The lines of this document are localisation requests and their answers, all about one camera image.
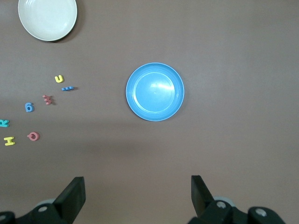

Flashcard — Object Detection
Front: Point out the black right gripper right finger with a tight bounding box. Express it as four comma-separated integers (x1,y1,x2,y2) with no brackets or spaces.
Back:
189,175,248,224

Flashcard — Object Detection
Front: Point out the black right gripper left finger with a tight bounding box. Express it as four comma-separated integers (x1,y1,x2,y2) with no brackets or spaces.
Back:
30,176,86,224

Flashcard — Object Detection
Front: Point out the yellow foam letter H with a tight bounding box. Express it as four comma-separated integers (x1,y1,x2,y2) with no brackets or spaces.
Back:
3,136,16,147

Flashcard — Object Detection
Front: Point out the red foam letter m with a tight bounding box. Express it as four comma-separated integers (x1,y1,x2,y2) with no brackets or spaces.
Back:
42,94,56,105

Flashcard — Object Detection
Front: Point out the blue plastic plate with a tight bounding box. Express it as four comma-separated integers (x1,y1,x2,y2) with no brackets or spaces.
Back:
125,62,185,122

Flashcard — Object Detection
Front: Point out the beige plastic plate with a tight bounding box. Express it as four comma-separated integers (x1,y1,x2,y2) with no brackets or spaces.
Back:
18,0,78,42

